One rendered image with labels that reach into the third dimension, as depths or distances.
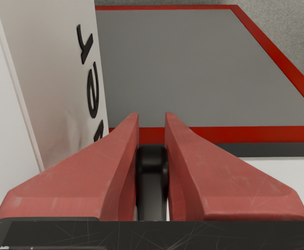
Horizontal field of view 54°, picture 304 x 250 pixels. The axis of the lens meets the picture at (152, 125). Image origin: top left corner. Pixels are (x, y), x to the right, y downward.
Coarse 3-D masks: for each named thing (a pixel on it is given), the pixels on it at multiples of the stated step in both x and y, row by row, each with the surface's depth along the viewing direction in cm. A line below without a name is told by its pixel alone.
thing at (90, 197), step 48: (96, 144) 8; (48, 192) 6; (96, 192) 6; (0, 240) 5; (48, 240) 5; (96, 240) 5; (144, 240) 5; (192, 240) 5; (240, 240) 5; (288, 240) 5
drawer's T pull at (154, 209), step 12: (144, 156) 11; (156, 156) 11; (144, 168) 11; (156, 168) 11; (144, 180) 11; (156, 180) 11; (144, 192) 11; (156, 192) 11; (144, 204) 12; (156, 204) 12; (144, 216) 12; (156, 216) 12
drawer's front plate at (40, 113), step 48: (0, 0) 6; (48, 0) 9; (0, 48) 6; (48, 48) 9; (96, 48) 17; (0, 96) 7; (48, 96) 9; (0, 144) 8; (48, 144) 9; (0, 192) 9
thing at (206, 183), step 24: (168, 120) 11; (168, 144) 11; (192, 144) 8; (168, 168) 12; (192, 168) 7; (216, 168) 7; (240, 168) 7; (168, 192) 11; (192, 192) 6; (216, 192) 6; (240, 192) 6; (264, 192) 6; (288, 192) 6; (192, 216) 6; (216, 216) 5; (240, 216) 5; (264, 216) 5; (288, 216) 5
